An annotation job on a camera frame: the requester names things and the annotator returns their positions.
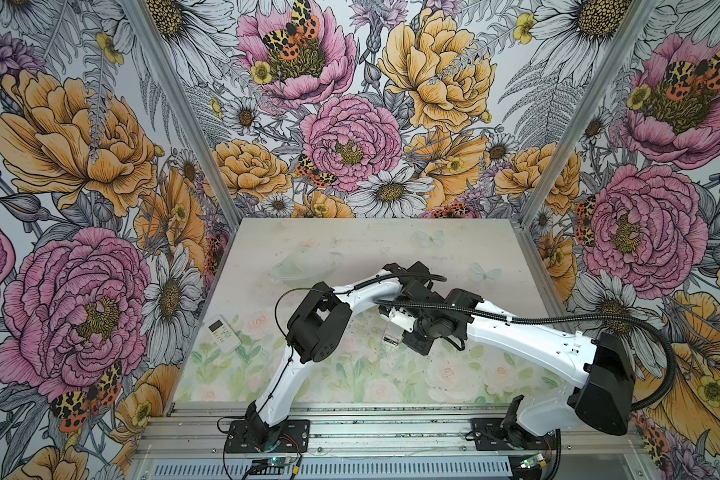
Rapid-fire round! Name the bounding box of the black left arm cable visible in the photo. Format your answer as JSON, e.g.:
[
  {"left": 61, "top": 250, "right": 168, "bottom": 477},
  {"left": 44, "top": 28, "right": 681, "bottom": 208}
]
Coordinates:
[{"left": 215, "top": 272, "right": 448, "bottom": 433}]

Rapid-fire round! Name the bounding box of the green circuit board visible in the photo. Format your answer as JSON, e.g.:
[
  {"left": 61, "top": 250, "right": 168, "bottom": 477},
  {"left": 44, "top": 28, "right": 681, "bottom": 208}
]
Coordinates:
[
  {"left": 519, "top": 453, "right": 547, "bottom": 469},
  {"left": 250, "top": 456, "right": 300, "bottom": 474}
]

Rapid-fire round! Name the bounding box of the aluminium corner post right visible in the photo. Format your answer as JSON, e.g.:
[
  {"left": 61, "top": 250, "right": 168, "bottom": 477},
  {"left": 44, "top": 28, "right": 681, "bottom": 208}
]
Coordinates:
[{"left": 519, "top": 0, "right": 658, "bottom": 230}]

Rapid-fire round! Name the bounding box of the green circuit board right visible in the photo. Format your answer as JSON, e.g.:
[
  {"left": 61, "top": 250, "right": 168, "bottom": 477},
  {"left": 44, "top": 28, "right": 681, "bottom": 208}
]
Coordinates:
[{"left": 519, "top": 453, "right": 547, "bottom": 469}]

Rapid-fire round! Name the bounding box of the aluminium corner post left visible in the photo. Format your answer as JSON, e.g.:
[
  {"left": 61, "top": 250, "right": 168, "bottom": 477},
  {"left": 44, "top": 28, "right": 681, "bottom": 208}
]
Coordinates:
[{"left": 123, "top": 1, "right": 243, "bottom": 235}]

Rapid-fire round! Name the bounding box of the aluminium front rail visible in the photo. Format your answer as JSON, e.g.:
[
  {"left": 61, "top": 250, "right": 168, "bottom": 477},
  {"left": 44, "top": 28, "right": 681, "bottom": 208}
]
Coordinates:
[{"left": 134, "top": 403, "right": 646, "bottom": 460}]

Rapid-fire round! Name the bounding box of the black corrugated right cable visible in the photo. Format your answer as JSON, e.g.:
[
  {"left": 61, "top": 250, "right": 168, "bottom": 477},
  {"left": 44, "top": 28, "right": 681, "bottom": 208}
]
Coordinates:
[{"left": 374, "top": 298, "right": 678, "bottom": 412}]

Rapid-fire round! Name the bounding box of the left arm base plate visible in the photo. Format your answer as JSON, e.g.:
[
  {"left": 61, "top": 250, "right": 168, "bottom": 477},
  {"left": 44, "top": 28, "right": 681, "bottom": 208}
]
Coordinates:
[{"left": 224, "top": 420, "right": 311, "bottom": 454}]

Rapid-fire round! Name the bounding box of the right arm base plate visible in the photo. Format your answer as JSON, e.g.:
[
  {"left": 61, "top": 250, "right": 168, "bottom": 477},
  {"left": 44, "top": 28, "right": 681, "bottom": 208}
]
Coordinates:
[{"left": 464, "top": 417, "right": 558, "bottom": 452}]

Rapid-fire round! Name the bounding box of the green circuit board left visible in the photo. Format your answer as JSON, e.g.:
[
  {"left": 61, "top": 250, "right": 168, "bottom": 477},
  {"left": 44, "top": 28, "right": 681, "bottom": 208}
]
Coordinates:
[{"left": 250, "top": 456, "right": 300, "bottom": 474}]

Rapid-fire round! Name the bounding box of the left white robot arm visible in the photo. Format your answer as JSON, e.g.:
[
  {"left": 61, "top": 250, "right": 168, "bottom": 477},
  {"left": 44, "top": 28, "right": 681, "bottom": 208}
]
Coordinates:
[{"left": 243, "top": 262, "right": 446, "bottom": 451}]

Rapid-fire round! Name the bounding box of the white remote control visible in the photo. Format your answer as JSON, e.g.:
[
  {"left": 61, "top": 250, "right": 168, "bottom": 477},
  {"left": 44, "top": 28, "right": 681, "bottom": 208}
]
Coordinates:
[
  {"left": 207, "top": 315, "right": 241, "bottom": 354},
  {"left": 383, "top": 323, "right": 405, "bottom": 346}
]

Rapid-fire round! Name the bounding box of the aluminium corner post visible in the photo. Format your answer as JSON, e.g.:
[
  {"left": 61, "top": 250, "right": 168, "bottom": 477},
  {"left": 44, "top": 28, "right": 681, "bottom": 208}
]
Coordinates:
[
  {"left": 123, "top": 1, "right": 243, "bottom": 235},
  {"left": 519, "top": 0, "right": 658, "bottom": 230}
]

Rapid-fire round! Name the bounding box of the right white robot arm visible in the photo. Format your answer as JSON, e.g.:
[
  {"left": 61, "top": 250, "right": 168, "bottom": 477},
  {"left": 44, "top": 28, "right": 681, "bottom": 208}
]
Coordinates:
[{"left": 387, "top": 289, "right": 635, "bottom": 445}]

